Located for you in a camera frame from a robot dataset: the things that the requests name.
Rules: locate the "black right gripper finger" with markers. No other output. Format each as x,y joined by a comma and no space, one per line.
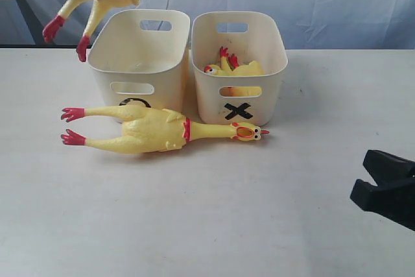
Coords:
394,201
386,168

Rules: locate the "cream bin with O mark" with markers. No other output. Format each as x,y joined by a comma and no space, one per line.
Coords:
140,57

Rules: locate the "cream bin with X mark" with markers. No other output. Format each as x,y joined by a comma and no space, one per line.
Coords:
250,36

